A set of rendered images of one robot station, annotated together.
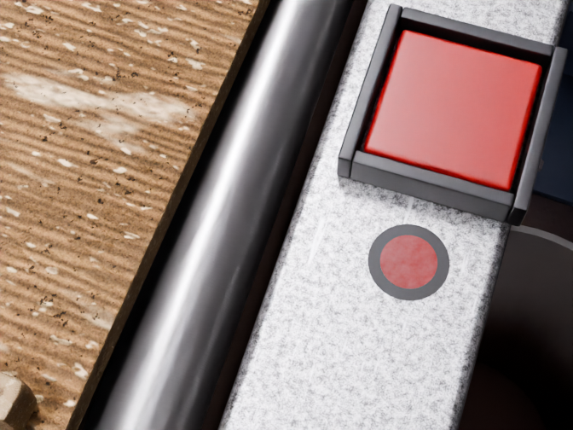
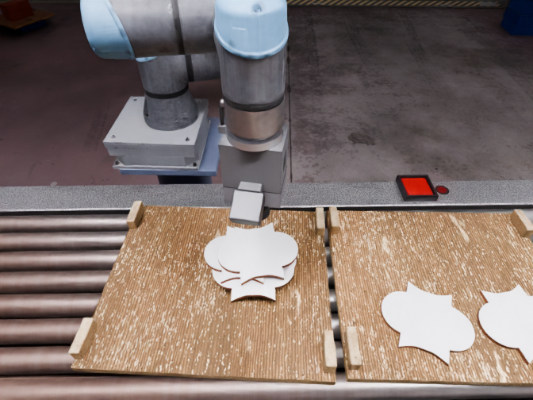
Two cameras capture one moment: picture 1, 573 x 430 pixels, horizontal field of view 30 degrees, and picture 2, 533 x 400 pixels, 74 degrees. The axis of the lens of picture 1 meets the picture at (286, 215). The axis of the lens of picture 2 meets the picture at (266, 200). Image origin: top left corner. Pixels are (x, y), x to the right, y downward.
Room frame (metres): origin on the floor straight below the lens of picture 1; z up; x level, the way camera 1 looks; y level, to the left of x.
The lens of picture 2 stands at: (0.77, 0.38, 1.51)
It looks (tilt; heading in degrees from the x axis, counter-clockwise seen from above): 45 degrees down; 249
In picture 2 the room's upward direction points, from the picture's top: straight up
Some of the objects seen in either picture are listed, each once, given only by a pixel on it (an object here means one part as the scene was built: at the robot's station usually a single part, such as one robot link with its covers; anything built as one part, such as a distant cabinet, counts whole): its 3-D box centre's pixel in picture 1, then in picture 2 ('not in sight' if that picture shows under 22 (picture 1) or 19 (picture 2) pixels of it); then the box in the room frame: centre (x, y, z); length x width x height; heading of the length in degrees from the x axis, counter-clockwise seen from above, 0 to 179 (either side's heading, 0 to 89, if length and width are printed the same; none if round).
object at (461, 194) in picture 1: (453, 112); (416, 187); (0.21, -0.07, 0.92); 0.08 x 0.08 x 0.02; 70
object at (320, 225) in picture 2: not in sight; (320, 221); (0.49, -0.04, 0.95); 0.06 x 0.02 x 0.03; 66
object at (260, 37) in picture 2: not in sight; (251, 48); (0.64, 0.00, 1.35); 0.09 x 0.08 x 0.11; 82
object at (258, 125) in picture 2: not in sight; (251, 111); (0.64, 0.01, 1.27); 0.08 x 0.08 x 0.05
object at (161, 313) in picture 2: not in sight; (218, 278); (0.72, 0.01, 0.93); 0.41 x 0.35 x 0.02; 156
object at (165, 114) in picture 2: not in sight; (168, 100); (0.70, -0.54, 1.01); 0.15 x 0.15 x 0.10
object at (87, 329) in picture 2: not in sight; (83, 338); (0.95, 0.05, 0.95); 0.06 x 0.02 x 0.03; 66
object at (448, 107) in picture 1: (452, 113); (416, 188); (0.21, -0.07, 0.92); 0.06 x 0.06 x 0.01; 70
